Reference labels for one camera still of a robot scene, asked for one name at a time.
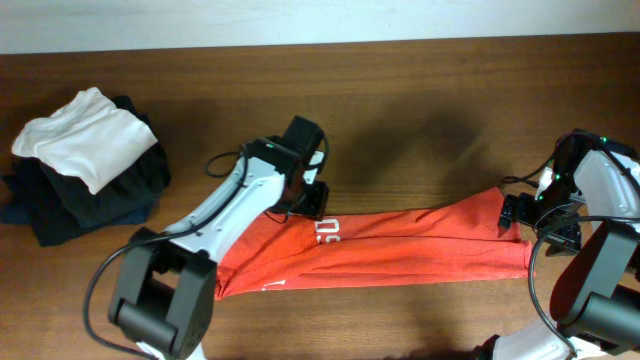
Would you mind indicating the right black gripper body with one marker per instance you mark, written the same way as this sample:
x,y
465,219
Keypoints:
x,y
537,214

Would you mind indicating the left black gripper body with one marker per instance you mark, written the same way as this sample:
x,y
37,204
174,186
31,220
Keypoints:
x,y
306,200

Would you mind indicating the orange t-shirt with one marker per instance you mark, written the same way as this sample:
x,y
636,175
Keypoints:
x,y
457,243

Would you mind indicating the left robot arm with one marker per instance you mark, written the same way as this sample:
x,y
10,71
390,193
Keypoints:
x,y
164,295

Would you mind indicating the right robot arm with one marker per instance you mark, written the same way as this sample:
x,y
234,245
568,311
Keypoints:
x,y
586,206

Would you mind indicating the black folded clothes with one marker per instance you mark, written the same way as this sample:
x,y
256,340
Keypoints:
x,y
60,208

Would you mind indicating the white folded shirt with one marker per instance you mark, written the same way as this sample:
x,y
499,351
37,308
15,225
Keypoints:
x,y
89,138

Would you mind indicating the navy folded garment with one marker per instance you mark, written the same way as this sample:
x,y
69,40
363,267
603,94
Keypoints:
x,y
18,216

